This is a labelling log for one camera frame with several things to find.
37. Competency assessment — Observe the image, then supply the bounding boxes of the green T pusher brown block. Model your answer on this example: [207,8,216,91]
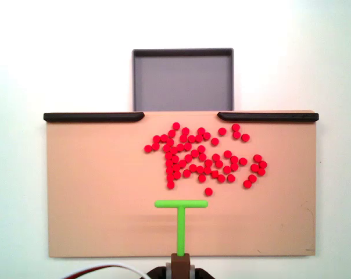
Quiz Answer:
[154,199,209,279]

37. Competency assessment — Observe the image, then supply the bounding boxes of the peach flat work board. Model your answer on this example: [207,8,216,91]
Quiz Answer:
[45,109,320,259]

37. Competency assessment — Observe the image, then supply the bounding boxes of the grey shallow tray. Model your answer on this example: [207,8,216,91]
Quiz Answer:
[131,48,235,112]

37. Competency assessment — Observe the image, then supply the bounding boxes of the white red black servo cable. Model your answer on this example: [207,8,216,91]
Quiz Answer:
[60,262,150,279]

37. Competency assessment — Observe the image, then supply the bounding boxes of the black edge rail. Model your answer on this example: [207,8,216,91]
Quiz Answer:
[43,112,145,122]
[217,112,320,122]

